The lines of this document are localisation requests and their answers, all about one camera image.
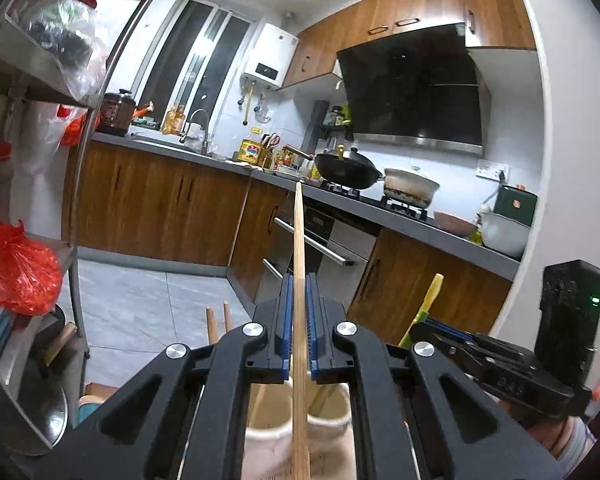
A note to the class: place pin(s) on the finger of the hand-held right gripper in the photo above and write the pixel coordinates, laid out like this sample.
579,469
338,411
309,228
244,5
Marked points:
450,327
455,350

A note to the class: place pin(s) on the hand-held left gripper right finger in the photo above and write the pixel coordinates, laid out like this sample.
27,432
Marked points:
312,330

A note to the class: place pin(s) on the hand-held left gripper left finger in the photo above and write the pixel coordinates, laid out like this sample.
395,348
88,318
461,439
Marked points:
287,330

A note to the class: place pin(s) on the small floral ceramic jar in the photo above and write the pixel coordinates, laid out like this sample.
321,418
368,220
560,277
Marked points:
330,440

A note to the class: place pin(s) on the large white ceramic jar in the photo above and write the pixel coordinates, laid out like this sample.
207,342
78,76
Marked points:
270,440

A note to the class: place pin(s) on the grey kitchen counter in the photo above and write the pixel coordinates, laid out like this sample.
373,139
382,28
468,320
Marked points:
455,247

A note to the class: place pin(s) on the built-in oven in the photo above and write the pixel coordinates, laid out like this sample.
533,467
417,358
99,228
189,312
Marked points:
340,240

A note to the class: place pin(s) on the brown bowl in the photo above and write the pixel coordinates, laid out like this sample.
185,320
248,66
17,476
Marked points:
452,224

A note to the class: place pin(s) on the green box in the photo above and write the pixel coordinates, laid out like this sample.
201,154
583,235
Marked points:
517,205

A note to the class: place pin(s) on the gas stove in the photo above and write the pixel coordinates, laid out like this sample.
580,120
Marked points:
365,196

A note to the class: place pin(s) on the white clay pot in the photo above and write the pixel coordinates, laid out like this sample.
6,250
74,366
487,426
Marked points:
410,187

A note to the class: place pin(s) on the black wok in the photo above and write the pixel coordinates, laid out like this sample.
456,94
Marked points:
347,167

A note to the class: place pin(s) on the knife block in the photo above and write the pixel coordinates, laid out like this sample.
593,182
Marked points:
267,152

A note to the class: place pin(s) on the wooden lower cabinets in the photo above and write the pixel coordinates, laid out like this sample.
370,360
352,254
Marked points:
155,205

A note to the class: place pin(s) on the wooden cabinets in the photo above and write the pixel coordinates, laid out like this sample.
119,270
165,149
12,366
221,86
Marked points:
155,205
405,0

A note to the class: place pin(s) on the yellow tin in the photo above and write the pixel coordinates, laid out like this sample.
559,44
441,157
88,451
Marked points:
250,151

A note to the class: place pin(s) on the spice rack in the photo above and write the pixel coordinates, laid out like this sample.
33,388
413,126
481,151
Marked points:
336,120

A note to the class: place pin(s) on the chrome faucet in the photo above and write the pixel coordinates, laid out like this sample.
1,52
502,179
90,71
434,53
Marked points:
200,115

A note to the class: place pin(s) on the cooking oil bottles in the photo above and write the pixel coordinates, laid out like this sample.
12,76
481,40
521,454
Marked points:
172,121

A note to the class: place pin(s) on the black range hood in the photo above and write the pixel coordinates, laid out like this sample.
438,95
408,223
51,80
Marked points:
415,90

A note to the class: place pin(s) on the metal pan lid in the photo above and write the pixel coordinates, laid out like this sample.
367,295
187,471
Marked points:
50,415

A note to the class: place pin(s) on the dark rice cooker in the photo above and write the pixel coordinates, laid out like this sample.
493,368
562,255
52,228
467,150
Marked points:
116,115

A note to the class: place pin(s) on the white water heater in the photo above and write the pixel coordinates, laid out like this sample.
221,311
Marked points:
270,55

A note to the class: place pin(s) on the large red plastic bag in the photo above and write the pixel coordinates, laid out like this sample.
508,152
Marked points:
15,270

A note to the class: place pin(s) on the kitchen window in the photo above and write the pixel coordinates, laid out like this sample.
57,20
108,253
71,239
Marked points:
195,50

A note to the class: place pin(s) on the small red plastic bag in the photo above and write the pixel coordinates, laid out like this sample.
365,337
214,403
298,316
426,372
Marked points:
72,127

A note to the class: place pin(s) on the white plastic bag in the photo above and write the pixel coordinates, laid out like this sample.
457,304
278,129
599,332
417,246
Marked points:
45,130

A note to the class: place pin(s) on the wooden upper cabinets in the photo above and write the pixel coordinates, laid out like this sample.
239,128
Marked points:
405,0

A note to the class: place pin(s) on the clear plastic bag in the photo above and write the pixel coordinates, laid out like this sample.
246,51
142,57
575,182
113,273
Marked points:
70,45

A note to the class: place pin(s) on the metal shelf rack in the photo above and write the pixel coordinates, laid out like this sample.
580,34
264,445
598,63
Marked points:
25,67

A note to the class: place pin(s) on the wall power outlet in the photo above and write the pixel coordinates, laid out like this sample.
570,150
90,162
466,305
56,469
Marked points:
490,169

